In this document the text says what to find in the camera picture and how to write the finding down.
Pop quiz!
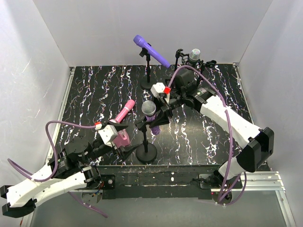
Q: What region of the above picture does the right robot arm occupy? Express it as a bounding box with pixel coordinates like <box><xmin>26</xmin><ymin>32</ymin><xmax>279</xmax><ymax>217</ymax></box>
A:
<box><xmin>151</xmin><ymin>68</ymin><xmax>274</xmax><ymax>186</ymax></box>

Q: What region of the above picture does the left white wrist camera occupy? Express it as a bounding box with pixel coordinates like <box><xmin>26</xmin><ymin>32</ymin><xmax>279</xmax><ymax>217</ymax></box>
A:
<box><xmin>98</xmin><ymin>125</ymin><xmax>118</xmax><ymax>147</ymax></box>

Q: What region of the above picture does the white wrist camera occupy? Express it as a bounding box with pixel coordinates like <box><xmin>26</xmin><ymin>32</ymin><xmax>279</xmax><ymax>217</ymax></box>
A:
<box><xmin>98</xmin><ymin>125</ymin><xmax>118</xmax><ymax>147</ymax></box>
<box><xmin>151</xmin><ymin>82</ymin><xmax>171</xmax><ymax>104</ymax></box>

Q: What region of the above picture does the pink microphone holder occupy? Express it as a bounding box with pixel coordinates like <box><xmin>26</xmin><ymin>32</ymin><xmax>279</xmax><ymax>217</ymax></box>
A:
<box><xmin>111</xmin><ymin>129</ymin><xmax>130</xmax><ymax>148</ymax></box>

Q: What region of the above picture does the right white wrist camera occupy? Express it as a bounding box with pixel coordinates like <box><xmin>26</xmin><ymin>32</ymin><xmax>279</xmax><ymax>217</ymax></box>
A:
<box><xmin>151</xmin><ymin>82</ymin><xmax>171</xmax><ymax>104</ymax></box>

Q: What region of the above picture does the purple glitter microphone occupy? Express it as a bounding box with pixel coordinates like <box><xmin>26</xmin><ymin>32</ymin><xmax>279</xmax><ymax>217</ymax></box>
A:
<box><xmin>141</xmin><ymin>100</ymin><xmax>160</xmax><ymax>135</ymax></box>

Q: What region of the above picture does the black tripod shock-mount stand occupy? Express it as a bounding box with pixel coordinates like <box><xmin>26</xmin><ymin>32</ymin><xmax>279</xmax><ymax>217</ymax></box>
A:
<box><xmin>174</xmin><ymin>49</ymin><xmax>217</xmax><ymax>73</ymax></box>

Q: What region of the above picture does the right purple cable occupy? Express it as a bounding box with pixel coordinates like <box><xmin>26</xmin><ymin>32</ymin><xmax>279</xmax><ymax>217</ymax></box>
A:
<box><xmin>167</xmin><ymin>66</ymin><xmax>248</xmax><ymax>205</ymax></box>

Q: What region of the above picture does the purple smooth microphone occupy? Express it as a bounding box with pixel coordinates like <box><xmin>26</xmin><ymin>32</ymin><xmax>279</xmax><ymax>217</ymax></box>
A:
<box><xmin>133</xmin><ymin>35</ymin><xmax>170</xmax><ymax>68</ymax></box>

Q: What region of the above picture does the silver microphone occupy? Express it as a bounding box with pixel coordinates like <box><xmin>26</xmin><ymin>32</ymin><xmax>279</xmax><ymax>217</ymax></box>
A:
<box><xmin>188</xmin><ymin>48</ymin><xmax>201</xmax><ymax>65</ymax></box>

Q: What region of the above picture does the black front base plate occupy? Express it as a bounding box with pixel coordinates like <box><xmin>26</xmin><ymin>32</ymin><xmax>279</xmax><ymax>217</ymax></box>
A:
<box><xmin>94</xmin><ymin>164</ymin><xmax>225</xmax><ymax>199</ymax></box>

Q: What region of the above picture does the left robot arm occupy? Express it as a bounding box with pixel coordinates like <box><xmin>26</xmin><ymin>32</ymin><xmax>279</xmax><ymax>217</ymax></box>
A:
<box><xmin>0</xmin><ymin>120</ymin><xmax>137</xmax><ymax>218</ymax></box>

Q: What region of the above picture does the purple cable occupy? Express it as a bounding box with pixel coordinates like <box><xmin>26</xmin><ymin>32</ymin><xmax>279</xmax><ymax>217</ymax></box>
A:
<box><xmin>7</xmin><ymin>120</ymin><xmax>108</xmax><ymax>218</ymax></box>
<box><xmin>167</xmin><ymin>66</ymin><xmax>248</xmax><ymax>205</ymax></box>

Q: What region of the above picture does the pink microphone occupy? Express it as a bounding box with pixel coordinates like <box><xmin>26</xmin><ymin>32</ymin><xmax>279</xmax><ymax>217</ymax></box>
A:
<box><xmin>115</xmin><ymin>99</ymin><xmax>135</xmax><ymax>123</ymax></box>

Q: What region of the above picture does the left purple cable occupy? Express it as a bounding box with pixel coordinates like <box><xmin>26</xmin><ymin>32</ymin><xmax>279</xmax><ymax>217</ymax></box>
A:
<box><xmin>7</xmin><ymin>120</ymin><xmax>108</xmax><ymax>218</ymax></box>

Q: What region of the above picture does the black round-base stand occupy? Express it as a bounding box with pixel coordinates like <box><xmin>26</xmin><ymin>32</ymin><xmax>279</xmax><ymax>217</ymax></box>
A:
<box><xmin>139</xmin><ymin>48</ymin><xmax>156</xmax><ymax>90</ymax></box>
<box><xmin>135</xmin><ymin>118</ymin><xmax>157</xmax><ymax>164</ymax></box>

